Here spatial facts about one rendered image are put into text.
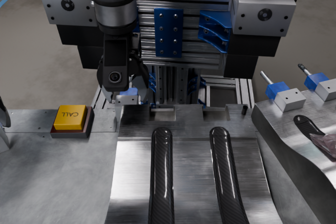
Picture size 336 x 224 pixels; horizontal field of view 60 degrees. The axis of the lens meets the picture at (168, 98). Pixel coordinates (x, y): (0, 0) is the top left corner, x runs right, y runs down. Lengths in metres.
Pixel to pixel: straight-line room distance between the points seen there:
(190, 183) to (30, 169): 0.34
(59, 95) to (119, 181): 1.53
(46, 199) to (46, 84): 1.54
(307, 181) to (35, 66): 2.00
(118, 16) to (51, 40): 2.02
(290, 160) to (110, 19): 0.43
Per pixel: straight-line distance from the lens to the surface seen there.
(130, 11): 0.53
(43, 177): 0.66
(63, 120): 0.68
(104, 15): 0.53
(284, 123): 0.66
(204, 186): 0.51
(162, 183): 0.51
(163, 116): 0.62
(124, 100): 0.67
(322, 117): 0.71
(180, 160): 0.53
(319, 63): 2.39
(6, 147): 0.72
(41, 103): 1.99
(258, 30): 0.80
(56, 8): 0.84
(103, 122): 0.70
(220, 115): 0.63
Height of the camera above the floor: 1.33
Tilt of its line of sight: 46 degrees down
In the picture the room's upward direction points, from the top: straight up
